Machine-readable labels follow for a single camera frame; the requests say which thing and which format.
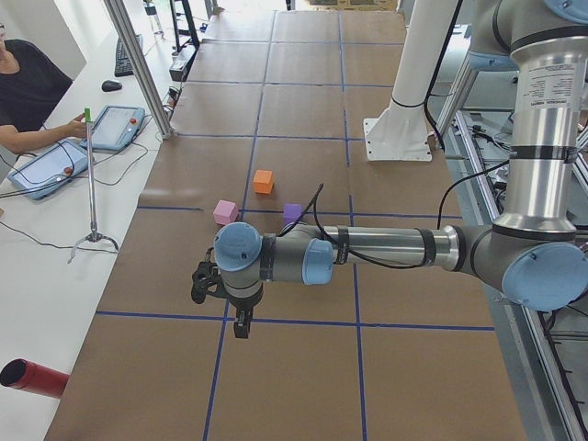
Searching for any white pedestal column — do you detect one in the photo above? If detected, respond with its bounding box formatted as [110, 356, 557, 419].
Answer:
[364, 0, 460, 162]

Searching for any black keyboard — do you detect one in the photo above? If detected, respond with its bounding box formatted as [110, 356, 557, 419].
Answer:
[114, 38, 133, 77]

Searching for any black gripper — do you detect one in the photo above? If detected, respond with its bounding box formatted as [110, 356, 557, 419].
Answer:
[229, 293, 263, 339]

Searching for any metal reacher grabber tool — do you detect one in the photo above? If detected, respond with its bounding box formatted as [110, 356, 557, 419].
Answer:
[67, 107, 119, 264]

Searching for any blue teach pendant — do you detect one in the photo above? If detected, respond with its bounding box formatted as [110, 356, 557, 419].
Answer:
[89, 105, 145, 153]
[7, 140, 88, 200]

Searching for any aluminium side rail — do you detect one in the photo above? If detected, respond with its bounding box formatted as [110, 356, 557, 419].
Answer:
[451, 109, 587, 440]

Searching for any pink foam block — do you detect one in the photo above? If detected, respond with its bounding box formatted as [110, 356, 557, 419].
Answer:
[213, 199, 239, 225]

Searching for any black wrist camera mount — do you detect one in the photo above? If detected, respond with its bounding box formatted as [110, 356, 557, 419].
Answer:
[191, 260, 228, 304]

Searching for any aluminium frame post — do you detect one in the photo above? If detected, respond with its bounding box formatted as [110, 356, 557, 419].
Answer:
[104, 0, 173, 140]

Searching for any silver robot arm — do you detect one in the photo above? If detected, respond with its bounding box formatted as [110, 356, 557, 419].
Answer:
[214, 1, 587, 338]

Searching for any black computer mouse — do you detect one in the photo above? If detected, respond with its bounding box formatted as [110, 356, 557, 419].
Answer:
[101, 80, 122, 93]

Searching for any purple foam block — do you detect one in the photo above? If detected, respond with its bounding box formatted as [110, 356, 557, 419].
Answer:
[282, 203, 302, 226]

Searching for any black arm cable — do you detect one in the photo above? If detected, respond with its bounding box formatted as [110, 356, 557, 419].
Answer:
[280, 182, 511, 269]

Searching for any near blue teach pendant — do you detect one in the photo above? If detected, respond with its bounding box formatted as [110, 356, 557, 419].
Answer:
[7, 140, 88, 200]

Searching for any orange foam block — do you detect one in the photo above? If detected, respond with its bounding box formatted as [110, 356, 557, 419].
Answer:
[253, 169, 275, 195]

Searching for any far blue teach pendant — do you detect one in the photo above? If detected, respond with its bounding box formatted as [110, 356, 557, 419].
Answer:
[89, 105, 145, 153]

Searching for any person in black shirt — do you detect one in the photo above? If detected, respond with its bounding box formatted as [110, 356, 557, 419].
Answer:
[1, 28, 86, 154]

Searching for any red cylinder tube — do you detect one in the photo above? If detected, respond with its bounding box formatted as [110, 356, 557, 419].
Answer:
[1, 358, 70, 399]

